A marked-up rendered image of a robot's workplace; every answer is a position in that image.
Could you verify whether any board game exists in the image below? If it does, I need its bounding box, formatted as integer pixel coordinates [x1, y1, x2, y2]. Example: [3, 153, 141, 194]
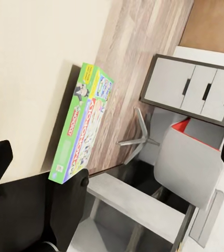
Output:
[48, 62, 115, 184]

